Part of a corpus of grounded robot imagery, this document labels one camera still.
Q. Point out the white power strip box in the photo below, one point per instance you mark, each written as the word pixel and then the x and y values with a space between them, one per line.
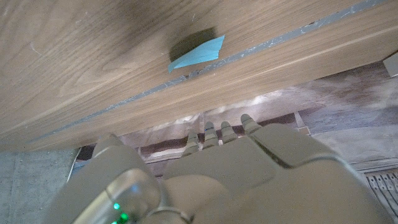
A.
pixel 392 64

